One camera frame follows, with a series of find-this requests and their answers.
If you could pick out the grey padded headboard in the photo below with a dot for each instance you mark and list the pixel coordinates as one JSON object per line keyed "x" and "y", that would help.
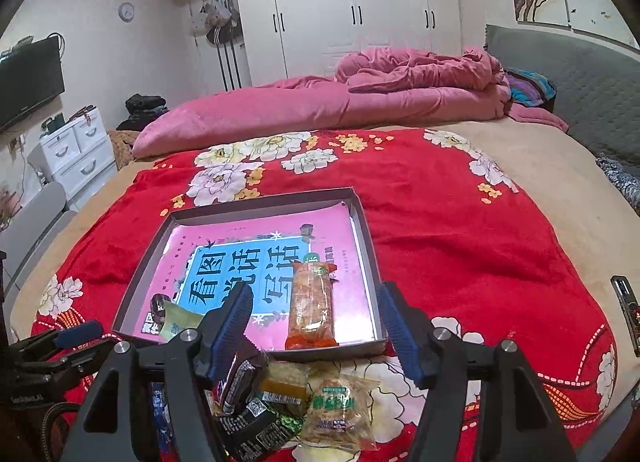
{"x": 590, "y": 91}

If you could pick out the grey patterned pillow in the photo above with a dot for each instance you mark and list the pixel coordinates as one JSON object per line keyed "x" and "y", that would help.
{"x": 622, "y": 181}

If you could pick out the colourful striped cloth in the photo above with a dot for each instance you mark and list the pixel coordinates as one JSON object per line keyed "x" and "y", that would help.
{"x": 530, "y": 86}

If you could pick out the shallow grey cardboard box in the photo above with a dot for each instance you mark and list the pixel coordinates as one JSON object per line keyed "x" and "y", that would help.
{"x": 368, "y": 242}

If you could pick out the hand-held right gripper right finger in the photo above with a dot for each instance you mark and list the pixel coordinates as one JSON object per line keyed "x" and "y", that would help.
{"x": 399, "y": 337}

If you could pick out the dark blue candy bar packet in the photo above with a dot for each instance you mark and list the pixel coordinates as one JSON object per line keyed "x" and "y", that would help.
{"x": 241, "y": 382}

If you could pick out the clear round cake packet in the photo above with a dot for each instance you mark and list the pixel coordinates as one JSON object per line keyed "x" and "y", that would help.
{"x": 335, "y": 407}

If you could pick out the black television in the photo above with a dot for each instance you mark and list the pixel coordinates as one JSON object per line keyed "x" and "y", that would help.
{"x": 30, "y": 81}

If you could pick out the orange snack packet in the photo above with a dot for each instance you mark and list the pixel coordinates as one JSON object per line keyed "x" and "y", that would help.
{"x": 310, "y": 302}

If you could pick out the pile of dark clothes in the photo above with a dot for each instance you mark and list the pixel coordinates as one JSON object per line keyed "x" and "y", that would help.
{"x": 142, "y": 109}

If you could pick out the blue snack packet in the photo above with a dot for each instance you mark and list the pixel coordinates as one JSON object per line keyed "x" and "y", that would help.
{"x": 160, "y": 407}

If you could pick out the pink book with blue panel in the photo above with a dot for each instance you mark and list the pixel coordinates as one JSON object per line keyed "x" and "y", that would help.
{"x": 210, "y": 252}

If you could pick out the small metal tool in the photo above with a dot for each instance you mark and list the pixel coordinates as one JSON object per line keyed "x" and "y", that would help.
{"x": 625, "y": 302}

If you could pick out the red floral blanket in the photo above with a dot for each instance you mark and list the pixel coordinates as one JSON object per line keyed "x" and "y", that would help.
{"x": 450, "y": 242}

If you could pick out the hanging hats and bags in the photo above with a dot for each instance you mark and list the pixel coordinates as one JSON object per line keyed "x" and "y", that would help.
{"x": 215, "y": 16}

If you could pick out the pale green snack packet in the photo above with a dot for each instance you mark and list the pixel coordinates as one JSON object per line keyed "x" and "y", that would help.
{"x": 177, "y": 320}

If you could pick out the black and green snack packet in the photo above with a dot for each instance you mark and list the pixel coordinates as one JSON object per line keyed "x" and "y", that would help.
{"x": 255, "y": 434}

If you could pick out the yellow snack packet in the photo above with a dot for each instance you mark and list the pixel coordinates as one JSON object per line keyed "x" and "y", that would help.
{"x": 285, "y": 383}

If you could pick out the brown wicker basket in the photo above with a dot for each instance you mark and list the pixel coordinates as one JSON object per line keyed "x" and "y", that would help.
{"x": 120, "y": 149}

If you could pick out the pink quilt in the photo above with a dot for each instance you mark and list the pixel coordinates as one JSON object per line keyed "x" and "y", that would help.
{"x": 300, "y": 106}

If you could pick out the white wardrobe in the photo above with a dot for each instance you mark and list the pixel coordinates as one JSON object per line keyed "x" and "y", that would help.
{"x": 325, "y": 16}

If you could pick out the white drawer cabinet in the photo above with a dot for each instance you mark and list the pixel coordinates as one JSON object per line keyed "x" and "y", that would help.
{"x": 75, "y": 161}

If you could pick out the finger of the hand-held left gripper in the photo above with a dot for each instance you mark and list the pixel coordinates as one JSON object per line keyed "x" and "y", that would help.
{"x": 75, "y": 359}
{"x": 80, "y": 333}

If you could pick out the round wall clock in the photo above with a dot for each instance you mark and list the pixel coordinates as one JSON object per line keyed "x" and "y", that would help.
{"x": 126, "y": 11}

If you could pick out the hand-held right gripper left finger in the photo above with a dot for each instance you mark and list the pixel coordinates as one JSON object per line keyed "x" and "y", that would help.
{"x": 231, "y": 334}

